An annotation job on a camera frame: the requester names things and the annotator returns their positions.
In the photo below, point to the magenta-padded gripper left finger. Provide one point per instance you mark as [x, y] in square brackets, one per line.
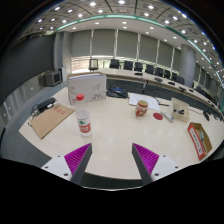
[78, 158]

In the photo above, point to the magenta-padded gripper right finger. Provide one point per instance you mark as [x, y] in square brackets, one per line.
[146, 158]

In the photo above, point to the clear red-capped water bottle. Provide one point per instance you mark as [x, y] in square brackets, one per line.
[83, 121]

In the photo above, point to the flat round red coaster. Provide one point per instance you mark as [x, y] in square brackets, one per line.
[158, 116]

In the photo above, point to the small white remote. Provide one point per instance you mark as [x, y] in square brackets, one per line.
[167, 116]

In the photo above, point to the brown paper envelope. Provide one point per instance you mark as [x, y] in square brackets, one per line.
[50, 120]

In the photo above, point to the red and cream mug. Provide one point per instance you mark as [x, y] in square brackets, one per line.
[141, 109]

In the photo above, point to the open red-flapped cardboard box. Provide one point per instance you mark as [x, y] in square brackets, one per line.
[195, 141]

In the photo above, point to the white printed paper sheet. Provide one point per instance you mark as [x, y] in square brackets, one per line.
[151, 103]

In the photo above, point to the beige desk organizer tray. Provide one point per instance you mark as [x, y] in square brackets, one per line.
[180, 106]

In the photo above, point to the black power adapter box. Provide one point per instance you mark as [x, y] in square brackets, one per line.
[46, 104]

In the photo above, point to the large white cardboard box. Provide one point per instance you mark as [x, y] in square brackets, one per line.
[86, 88]

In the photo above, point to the black conference desk phone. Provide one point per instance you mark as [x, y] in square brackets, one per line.
[117, 91]

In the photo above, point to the row of black desk microphones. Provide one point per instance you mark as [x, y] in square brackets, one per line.
[158, 79]

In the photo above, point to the grey box monitor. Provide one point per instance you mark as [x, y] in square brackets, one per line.
[53, 78]

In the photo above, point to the row of black office chairs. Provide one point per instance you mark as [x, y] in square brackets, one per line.
[138, 66]

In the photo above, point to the group of ceiling lights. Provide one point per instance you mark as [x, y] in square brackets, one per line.
[121, 1]

